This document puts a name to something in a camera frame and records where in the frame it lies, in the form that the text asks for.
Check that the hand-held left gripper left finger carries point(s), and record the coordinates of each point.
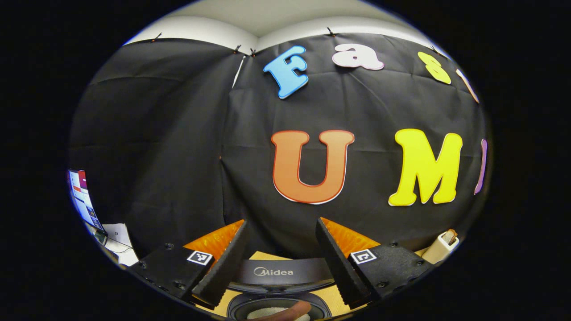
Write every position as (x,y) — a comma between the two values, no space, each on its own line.
(223,267)

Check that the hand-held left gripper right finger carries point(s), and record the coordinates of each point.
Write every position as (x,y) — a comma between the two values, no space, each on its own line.
(337,267)

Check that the silver black rice cooker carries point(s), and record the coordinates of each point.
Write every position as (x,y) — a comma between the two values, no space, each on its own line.
(285,272)

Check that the small white rice portion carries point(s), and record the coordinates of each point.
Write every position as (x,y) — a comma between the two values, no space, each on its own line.
(267,313)

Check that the white toaster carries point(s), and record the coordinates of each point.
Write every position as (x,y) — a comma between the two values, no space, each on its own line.
(437,252)

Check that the white side table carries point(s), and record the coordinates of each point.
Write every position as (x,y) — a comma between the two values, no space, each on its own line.
(122,245)

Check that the black backdrop cloth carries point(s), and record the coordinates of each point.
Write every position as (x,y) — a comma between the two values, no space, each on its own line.
(178,156)

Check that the computer monitor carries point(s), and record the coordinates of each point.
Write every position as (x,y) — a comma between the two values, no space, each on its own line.
(82,200)

